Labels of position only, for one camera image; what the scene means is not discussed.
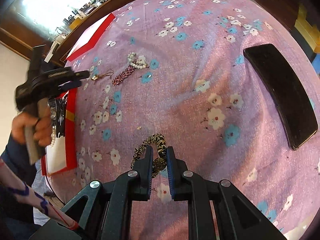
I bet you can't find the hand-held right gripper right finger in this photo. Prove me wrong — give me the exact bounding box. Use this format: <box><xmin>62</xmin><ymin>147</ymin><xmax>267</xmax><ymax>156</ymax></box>
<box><xmin>166</xmin><ymin>145</ymin><xmax>288</xmax><ymax>240</ymax></box>

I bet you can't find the leopard print scrunchie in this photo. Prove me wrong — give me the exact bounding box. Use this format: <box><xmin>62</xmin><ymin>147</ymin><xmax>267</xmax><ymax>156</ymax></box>
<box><xmin>130</xmin><ymin>133</ymin><xmax>167</xmax><ymax>177</ymax></box>

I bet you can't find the person's left forearm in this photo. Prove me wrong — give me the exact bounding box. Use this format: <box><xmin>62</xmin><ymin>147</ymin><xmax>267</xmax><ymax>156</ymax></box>
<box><xmin>0</xmin><ymin>135</ymin><xmax>38</xmax><ymax>180</ymax></box>

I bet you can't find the black ribbed hair tie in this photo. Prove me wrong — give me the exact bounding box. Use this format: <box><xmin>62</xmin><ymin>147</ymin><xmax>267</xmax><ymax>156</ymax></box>
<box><xmin>49</xmin><ymin>97</ymin><xmax>67</xmax><ymax>139</ymax></box>

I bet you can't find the red rhinestone hair clip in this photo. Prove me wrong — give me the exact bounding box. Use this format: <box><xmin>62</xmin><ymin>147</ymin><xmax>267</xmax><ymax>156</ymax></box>
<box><xmin>112</xmin><ymin>64</ymin><xmax>137</xmax><ymax>87</ymax></box>

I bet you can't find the person's left hand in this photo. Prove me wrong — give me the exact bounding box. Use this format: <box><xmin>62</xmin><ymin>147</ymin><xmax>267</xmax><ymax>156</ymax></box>
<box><xmin>12</xmin><ymin>112</ymin><xmax>54</xmax><ymax>147</ymax></box>

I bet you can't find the small pearl bead bracelet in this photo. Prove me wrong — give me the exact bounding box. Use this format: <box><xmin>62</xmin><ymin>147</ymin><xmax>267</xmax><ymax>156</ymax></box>
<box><xmin>127</xmin><ymin>52</ymin><xmax>150</xmax><ymax>70</ymax></box>

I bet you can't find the purple floral tablecloth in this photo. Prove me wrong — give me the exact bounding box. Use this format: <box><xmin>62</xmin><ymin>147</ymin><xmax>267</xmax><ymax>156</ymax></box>
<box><xmin>47</xmin><ymin>0</ymin><xmax>320</xmax><ymax>240</ymax></box>

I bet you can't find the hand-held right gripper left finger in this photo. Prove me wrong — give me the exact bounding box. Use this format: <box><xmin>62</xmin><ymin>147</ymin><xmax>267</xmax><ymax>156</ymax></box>
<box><xmin>29</xmin><ymin>145</ymin><xmax>154</xmax><ymax>240</ymax></box>

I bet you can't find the red gift box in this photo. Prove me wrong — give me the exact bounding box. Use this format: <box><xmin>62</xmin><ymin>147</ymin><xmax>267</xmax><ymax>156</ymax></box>
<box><xmin>41</xmin><ymin>90</ymin><xmax>78</xmax><ymax>176</ymax></box>

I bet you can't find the gold chain necklace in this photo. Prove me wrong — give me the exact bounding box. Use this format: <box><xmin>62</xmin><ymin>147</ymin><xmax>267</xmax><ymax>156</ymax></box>
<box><xmin>90</xmin><ymin>71</ymin><xmax>113</xmax><ymax>81</ymax></box>

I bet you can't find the pale checked cloth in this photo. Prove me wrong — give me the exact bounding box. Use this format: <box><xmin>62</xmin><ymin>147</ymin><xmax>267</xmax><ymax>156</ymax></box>
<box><xmin>32</xmin><ymin>159</ymin><xmax>52</xmax><ymax>225</ymax></box>

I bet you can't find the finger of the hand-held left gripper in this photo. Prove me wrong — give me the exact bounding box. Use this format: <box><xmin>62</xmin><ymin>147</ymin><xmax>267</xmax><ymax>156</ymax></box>
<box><xmin>50</xmin><ymin>70</ymin><xmax>90</xmax><ymax>81</ymax></box>
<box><xmin>58</xmin><ymin>80</ymin><xmax>82</xmax><ymax>92</ymax></box>

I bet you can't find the red floral box lid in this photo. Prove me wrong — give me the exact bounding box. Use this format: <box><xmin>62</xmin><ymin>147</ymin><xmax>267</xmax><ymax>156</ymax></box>
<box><xmin>65</xmin><ymin>13</ymin><xmax>116</xmax><ymax>62</ymax></box>

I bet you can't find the curved wooden counter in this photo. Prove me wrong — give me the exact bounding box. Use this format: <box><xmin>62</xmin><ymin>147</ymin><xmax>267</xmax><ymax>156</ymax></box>
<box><xmin>0</xmin><ymin>0</ymin><xmax>154</xmax><ymax>63</ymax></box>

